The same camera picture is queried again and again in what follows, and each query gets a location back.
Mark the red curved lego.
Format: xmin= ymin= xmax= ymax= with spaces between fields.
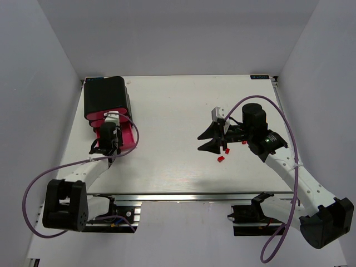
xmin=217 ymin=156 xmax=225 ymax=162

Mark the pink bottom drawer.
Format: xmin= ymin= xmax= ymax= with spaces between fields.
xmin=95 ymin=122 xmax=135 ymax=150

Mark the pink drawer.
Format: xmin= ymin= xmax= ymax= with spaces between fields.
xmin=85 ymin=111 xmax=108 ymax=121
xmin=95 ymin=122 xmax=135 ymax=150
xmin=90 ymin=119 xmax=105 ymax=128

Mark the pink top drawer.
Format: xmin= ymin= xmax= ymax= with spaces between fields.
xmin=85 ymin=111 xmax=108 ymax=121

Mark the black drawer cabinet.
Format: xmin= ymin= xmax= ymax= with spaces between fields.
xmin=83 ymin=76 xmax=132 ymax=118

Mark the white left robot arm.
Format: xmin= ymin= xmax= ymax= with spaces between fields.
xmin=42 ymin=122 xmax=122 ymax=231

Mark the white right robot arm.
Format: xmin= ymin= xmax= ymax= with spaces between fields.
xmin=198 ymin=103 xmax=354 ymax=249

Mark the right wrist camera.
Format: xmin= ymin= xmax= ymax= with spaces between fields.
xmin=211 ymin=106 xmax=230 ymax=134

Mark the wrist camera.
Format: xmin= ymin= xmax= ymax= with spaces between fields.
xmin=104 ymin=111 xmax=120 ymax=126
xmin=211 ymin=106 xmax=230 ymax=134

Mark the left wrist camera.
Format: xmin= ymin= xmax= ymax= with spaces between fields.
xmin=104 ymin=111 xmax=120 ymax=126

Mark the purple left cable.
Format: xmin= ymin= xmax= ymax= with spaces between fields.
xmin=24 ymin=112 xmax=140 ymax=239

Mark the purple cable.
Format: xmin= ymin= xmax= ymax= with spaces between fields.
xmin=24 ymin=112 xmax=140 ymax=239
xmin=225 ymin=95 xmax=303 ymax=264

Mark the aluminium table rail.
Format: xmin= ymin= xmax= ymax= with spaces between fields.
xmin=88 ymin=191 xmax=298 ymax=203

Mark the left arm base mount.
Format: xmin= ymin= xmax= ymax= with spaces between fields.
xmin=83 ymin=195 xmax=141 ymax=234

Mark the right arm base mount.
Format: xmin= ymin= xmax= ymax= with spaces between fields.
xmin=227 ymin=192 xmax=282 ymax=236

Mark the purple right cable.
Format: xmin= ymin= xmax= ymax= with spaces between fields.
xmin=225 ymin=95 xmax=303 ymax=264

